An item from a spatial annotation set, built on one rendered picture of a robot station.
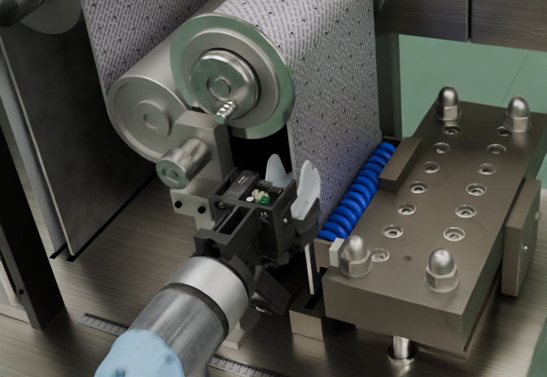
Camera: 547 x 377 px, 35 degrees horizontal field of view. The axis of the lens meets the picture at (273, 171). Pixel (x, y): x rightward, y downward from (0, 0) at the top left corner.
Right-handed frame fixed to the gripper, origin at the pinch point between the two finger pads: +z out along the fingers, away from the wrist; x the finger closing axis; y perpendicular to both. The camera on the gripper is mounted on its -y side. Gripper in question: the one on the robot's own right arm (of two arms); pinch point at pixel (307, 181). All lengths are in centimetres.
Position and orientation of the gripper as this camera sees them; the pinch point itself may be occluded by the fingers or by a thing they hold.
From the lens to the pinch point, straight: 97.7
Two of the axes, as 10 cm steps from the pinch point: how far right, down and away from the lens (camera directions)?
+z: 4.5, -5.6, 6.9
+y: -1.2, -8.1, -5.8
